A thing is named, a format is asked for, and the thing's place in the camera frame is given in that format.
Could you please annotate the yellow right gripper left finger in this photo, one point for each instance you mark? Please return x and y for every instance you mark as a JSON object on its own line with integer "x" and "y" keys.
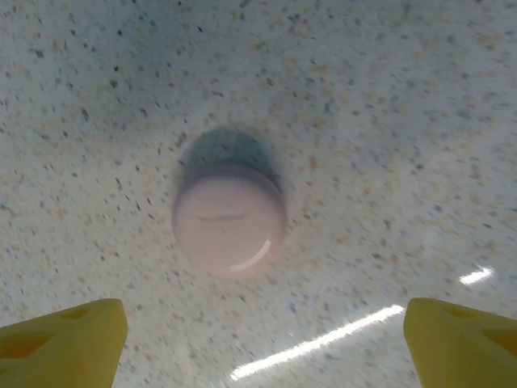
{"x": 60, "y": 347}

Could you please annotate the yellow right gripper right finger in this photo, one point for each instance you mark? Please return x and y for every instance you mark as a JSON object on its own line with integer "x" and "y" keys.
{"x": 464, "y": 351}

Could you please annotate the pink earbuds charging case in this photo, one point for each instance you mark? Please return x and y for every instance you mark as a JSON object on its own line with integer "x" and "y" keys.
{"x": 230, "y": 226}

